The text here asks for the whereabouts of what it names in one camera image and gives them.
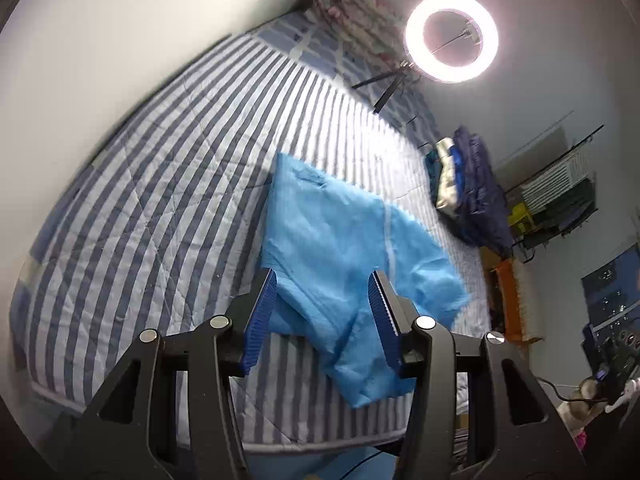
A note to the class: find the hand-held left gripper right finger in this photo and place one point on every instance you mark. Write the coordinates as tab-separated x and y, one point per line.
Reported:
382	320

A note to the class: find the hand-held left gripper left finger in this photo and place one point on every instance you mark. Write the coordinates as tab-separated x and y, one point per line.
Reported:
260	320

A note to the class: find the light blue jacket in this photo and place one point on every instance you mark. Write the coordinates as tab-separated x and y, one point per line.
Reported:
330	240

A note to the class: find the black clothes rack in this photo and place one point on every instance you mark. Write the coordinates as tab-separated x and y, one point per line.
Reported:
575	144

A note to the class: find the person's right hand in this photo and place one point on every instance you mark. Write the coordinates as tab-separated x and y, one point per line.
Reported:
585	395

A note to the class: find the window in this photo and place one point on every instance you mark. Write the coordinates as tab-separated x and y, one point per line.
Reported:
610	285

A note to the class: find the orange stool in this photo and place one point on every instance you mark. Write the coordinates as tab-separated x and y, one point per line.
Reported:
510	305

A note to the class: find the white folded garment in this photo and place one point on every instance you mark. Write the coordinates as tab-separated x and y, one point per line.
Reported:
446	195

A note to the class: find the blue striped bed cover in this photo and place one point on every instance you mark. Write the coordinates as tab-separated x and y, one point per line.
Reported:
150	210

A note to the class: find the folded navy jacket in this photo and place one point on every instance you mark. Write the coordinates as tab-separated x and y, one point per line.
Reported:
480	195

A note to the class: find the yellow box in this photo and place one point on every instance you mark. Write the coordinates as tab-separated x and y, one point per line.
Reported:
520	217

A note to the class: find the blue folded garment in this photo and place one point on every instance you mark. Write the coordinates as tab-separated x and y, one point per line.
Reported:
457	165

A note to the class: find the striped hanging towel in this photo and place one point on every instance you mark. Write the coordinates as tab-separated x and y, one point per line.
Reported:
555	180

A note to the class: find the black tripod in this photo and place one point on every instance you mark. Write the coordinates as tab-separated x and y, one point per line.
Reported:
387	92

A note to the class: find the blue square patterned sheet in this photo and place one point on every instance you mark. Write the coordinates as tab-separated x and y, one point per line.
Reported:
320	45

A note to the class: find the phone holder clamp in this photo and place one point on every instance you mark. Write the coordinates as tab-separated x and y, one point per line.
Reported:
472	35

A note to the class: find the folded floral quilt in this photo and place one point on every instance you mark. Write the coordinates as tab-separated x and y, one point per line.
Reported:
350	15

